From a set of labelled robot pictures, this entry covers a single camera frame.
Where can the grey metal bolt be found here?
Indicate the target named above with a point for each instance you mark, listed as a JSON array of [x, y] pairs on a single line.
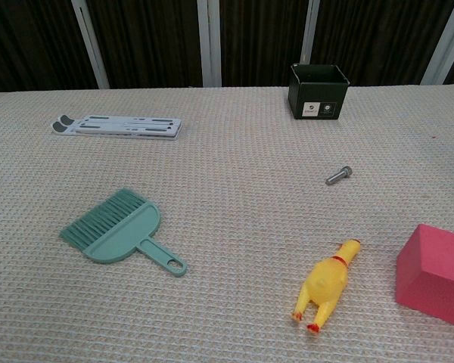
[[336, 176]]

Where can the white folding laptop stand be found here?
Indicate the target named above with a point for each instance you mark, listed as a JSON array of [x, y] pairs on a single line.
[[136, 128]]

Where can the green hand brush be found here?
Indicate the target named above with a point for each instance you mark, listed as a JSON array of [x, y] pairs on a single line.
[[125, 234]]

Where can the beige woven tablecloth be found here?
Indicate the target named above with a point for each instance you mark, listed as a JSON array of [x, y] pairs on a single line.
[[227, 196]]

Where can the black open cardboard box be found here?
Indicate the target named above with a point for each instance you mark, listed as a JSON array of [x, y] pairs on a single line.
[[314, 98]]

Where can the yellow rubber chicken toy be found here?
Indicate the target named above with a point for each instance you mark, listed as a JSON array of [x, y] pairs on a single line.
[[325, 280]]

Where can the dark curtain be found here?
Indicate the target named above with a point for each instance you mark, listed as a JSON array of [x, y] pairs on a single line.
[[155, 41]]

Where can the pink foam cube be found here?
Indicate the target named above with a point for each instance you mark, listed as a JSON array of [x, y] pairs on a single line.
[[435, 280]]

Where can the white frame post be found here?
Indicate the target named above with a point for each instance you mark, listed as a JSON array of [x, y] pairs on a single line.
[[444, 41], [92, 56], [209, 45], [310, 34]]

